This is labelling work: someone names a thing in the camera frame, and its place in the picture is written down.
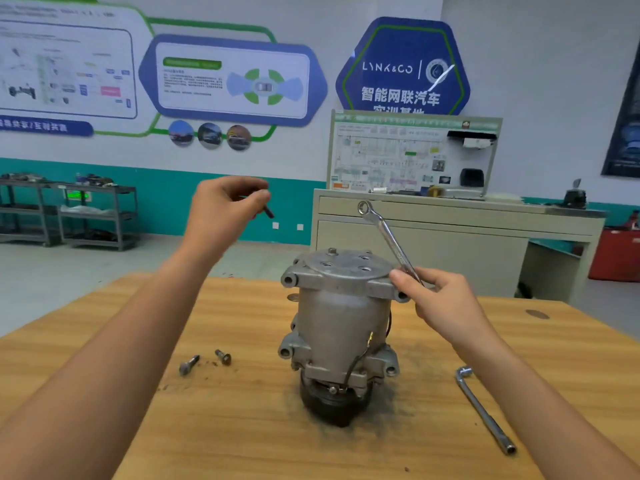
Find person's left hand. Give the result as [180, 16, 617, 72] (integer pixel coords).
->
[181, 175, 273, 266]

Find person's right hand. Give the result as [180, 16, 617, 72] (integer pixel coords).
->
[388, 265, 498, 351]

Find silver combination wrench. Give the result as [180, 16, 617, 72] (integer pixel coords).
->
[357, 199, 431, 288]

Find grey metal compressor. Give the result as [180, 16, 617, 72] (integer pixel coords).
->
[278, 247, 409, 428]

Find person's left forearm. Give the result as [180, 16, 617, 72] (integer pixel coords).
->
[0, 245, 211, 480]

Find person's right forearm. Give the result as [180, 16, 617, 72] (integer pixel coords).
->
[455, 319, 640, 480]

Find beige workbench cabinet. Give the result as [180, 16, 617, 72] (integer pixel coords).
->
[311, 189, 607, 304]

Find silver L-shaped socket wrench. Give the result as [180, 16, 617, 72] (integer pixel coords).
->
[455, 365, 518, 457]

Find grey metal shelf cart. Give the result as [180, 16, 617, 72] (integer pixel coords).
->
[0, 173, 56, 246]
[55, 177, 139, 252]

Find blue rounded infographic panel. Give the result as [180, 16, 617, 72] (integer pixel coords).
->
[138, 35, 329, 128]

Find white wiring display board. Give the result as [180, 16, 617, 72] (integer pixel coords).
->
[327, 109, 504, 201]

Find small black device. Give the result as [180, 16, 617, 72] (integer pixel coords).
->
[562, 179, 589, 209]

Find red cabinet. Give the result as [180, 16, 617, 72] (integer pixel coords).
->
[588, 227, 640, 284]

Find round photo wall decal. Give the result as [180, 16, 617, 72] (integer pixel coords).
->
[196, 121, 225, 150]
[225, 125, 254, 153]
[167, 119, 196, 147]

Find white infographic wall panel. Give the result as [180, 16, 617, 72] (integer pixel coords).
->
[0, 5, 139, 121]

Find blue hexagon wall sign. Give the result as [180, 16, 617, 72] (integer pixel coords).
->
[336, 17, 471, 116]

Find dark wall poster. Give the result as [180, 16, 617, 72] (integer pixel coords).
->
[601, 65, 640, 179]

